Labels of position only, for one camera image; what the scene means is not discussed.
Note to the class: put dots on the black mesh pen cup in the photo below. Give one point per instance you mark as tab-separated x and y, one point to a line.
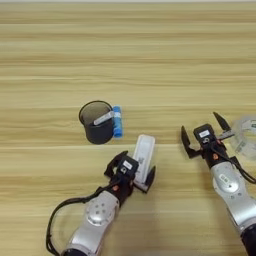
98	133

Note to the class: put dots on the left gripper labelled black box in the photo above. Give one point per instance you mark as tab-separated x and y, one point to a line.
126	168

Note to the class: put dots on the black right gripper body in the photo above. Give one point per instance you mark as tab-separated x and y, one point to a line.
215	155

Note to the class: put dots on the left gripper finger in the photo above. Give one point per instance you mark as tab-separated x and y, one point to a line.
150	178
111	165

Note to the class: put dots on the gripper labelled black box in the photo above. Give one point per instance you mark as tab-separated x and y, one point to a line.
204	133
126	168

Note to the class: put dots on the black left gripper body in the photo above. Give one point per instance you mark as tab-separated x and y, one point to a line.
123	190

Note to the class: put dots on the right gripper labelled black box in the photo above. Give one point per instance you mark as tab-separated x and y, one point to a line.
204	133

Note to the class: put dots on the white rectangular plastic device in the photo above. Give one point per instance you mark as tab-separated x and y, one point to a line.
144	153

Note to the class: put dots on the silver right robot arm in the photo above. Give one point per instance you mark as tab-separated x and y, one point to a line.
233	190

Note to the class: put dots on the grey marker pen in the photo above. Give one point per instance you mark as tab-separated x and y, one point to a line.
103	118

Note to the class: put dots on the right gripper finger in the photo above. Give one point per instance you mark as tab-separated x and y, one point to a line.
186	145
222	123

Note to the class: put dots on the blue glue stick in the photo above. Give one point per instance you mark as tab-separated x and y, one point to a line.
117	123

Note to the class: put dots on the clear adhesive tape roll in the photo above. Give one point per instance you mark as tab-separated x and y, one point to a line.
245	145

